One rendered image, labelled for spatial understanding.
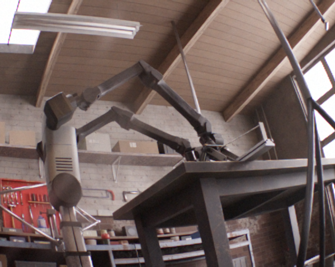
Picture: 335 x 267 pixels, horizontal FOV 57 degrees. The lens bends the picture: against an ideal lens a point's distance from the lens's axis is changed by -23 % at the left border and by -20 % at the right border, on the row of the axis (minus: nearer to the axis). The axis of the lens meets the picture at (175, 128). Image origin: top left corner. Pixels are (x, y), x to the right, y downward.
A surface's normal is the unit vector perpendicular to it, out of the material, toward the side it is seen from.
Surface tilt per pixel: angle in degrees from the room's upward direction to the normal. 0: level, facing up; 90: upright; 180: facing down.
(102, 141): 92
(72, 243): 90
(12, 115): 90
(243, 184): 90
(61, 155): 100
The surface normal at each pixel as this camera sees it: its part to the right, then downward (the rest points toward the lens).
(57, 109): 0.43, -0.46
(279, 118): -0.84, -0.06
